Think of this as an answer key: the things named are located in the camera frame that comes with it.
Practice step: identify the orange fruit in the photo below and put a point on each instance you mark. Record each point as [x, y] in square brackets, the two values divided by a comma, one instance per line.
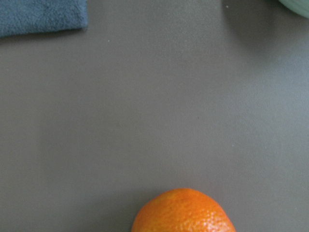
[182, 210]

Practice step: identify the grey folded cloth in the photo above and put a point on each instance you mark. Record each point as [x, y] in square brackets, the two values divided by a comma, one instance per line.
[19, 17]

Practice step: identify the green bowl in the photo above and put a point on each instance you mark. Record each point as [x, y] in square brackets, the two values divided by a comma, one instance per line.
[300, 7]

